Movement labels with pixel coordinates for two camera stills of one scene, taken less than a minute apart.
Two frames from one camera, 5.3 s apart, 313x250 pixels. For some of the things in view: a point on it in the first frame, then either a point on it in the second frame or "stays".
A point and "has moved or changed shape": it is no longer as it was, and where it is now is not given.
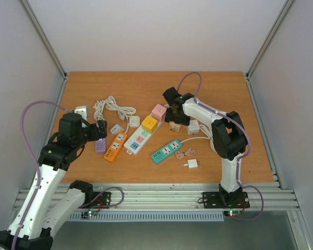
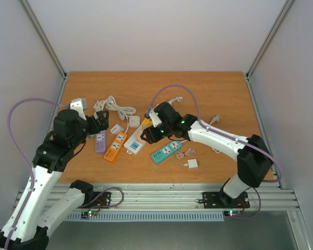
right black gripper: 178,119 -> 148,135
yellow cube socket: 149,124 stays
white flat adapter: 134,121 stays
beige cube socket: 175,127 has moved or changed shape
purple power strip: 100,146 stays
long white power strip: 139,139 stays
